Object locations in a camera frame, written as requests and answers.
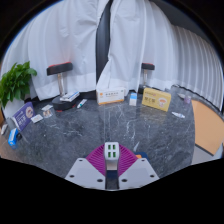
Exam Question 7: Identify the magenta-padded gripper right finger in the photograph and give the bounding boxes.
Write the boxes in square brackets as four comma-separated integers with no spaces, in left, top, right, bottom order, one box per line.
[115,143,160,191]

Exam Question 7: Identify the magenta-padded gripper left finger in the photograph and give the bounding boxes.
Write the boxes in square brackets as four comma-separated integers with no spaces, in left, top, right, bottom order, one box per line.
[64,143,110,191]

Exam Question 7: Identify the white charger block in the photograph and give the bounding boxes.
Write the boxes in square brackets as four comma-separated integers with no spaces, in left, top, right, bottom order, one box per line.
[104,141,120,172]

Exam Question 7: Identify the white tube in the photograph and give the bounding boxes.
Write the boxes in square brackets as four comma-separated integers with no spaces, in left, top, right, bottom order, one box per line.
[171,111,186,120]

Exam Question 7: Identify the small flat packet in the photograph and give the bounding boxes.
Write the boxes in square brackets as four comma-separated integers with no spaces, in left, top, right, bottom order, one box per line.
[41,104,55,120]
[30,114,45,124]

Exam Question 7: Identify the white marker pen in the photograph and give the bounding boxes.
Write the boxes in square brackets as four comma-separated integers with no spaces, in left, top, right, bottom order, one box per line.
[76,98,88,109]

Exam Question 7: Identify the small blue white box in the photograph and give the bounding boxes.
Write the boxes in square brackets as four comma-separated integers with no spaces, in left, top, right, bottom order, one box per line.
[128,92,139,107]

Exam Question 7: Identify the yellow box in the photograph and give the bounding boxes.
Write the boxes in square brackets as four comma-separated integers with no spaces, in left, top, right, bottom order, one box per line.
[141,87,172,113]

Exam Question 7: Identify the flat white blue box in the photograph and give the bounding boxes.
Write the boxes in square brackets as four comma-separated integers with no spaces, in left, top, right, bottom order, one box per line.
[59,91,81,103]

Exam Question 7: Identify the purple box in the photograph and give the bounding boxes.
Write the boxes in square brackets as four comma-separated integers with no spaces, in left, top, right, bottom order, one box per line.
[12,101,37,132]

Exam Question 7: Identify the white box orange print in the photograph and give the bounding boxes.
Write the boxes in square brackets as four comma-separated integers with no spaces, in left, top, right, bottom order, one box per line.
[95,87,126,106]

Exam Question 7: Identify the black bar stool red rim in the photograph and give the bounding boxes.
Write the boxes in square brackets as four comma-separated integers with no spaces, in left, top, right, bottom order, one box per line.
[46,61,81,112]
[137,62,156,95]

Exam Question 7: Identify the green potted plant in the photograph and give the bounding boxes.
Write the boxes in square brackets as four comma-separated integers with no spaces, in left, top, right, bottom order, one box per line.
[0,60,38,118]

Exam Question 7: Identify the white curtain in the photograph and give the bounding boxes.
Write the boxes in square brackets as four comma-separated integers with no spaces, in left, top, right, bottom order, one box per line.
[96,0,224,111]
[0,0,110,101]

